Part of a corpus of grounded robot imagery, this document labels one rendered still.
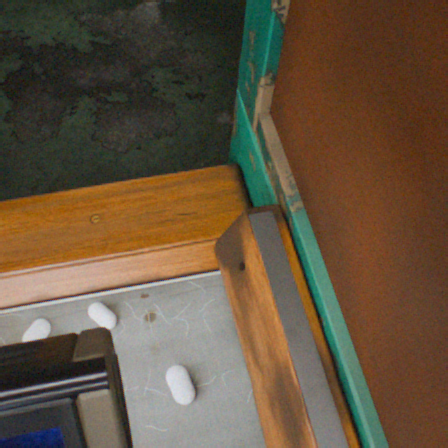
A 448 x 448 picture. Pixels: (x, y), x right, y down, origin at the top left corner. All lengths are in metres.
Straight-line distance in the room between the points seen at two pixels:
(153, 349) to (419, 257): 0.33
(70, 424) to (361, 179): 0.26
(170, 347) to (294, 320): 0.16
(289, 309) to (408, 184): 0.19
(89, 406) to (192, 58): 1.72
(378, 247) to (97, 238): 0.33
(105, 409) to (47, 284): 0.42
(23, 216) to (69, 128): 1.08
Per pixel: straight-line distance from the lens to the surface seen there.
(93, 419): 0.24
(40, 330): 0.63
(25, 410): 0.23
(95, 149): 1.70
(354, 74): 0.42
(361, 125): 0.41
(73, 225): 0.67
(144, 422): 0.61
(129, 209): 0.67
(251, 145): 0.64
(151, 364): 0.62
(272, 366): 0.52
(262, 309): 0.53
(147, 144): 1.70
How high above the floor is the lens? 1.33
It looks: 58 degrees down
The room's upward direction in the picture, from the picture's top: 6 degrees clockwise
